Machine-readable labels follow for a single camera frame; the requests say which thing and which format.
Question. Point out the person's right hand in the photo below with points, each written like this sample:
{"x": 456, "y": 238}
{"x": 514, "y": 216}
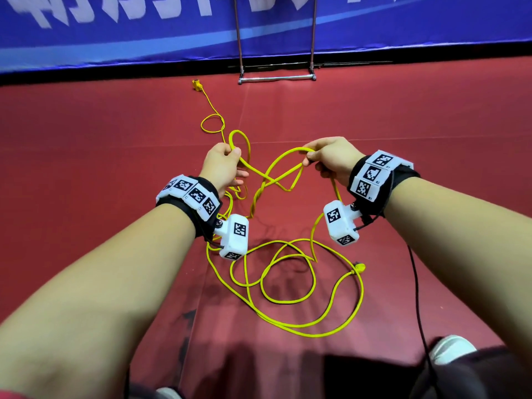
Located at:
{"x": 337, "y": 158}

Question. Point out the person's left hand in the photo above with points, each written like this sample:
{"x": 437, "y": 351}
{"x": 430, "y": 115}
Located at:
{"x": 220, "y": 166}

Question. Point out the metal rack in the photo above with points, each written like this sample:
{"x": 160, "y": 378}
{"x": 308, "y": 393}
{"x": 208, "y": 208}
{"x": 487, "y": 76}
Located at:
{"x": 277, "y": 77}

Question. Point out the person's right forearm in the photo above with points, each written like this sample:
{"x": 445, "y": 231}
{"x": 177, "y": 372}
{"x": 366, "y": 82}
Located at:
{"x": 465, "y": 261}

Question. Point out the person's left forearm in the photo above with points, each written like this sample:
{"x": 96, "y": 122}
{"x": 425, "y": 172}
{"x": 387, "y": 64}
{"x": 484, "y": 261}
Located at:
{"x": 91, "y": 303}

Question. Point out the person's dark trousers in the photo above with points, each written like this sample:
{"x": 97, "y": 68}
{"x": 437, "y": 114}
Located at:
{"x": 474, "y": 378}

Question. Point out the black marker wristband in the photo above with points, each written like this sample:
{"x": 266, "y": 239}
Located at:
{"x": 191, "y": 203}
{"x": 378, "y": 180}

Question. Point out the blue banner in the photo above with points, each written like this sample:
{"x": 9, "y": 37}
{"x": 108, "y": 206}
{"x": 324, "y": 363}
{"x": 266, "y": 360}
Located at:
{"x": 166, "y": 29}

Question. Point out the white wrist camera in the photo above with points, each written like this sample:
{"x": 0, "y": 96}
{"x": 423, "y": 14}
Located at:
{"x": 341, "y": 224}
{"x": 234, "y": 237}

